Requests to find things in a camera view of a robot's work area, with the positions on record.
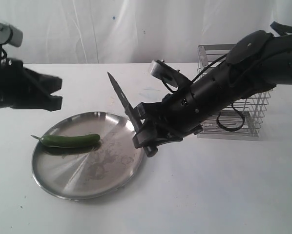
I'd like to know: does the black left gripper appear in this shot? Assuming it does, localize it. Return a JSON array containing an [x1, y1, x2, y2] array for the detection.
[[0, 58, 63, 112]]

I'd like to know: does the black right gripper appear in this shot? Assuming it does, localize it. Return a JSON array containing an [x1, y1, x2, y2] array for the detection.
[[132, 85, 224, 149]]

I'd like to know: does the black kitchen knife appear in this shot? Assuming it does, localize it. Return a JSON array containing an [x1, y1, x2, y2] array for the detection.
[[107, 71, 159, 158]]

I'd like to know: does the green cucumber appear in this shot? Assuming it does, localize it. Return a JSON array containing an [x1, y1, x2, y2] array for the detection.
[[31, 134, 100, 148]]

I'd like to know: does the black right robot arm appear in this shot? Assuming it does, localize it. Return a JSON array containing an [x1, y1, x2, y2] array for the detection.
[[133, 22, 292, 148]]

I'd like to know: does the round stainless steel plate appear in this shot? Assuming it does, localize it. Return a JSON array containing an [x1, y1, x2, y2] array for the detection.
[[31, 112, 145, 200]]

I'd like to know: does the black left camera cable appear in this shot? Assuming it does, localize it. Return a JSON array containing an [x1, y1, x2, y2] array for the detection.
[[0, 47, 9, 65]]

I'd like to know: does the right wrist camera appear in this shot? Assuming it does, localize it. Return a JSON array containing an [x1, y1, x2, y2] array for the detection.
[[150, 60, 192, 94]]

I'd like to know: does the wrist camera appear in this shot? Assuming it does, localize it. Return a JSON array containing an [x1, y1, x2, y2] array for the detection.
[[150, 60, 192, 94], [0, 22, 23, 48]]

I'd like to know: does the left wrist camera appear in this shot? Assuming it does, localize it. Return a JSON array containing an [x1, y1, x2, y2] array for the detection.
[[0, 22, 23, 48]]

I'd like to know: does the metal wire utensil rack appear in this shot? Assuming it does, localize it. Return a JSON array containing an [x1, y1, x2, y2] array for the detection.
[[197, 44, 271, 141]]

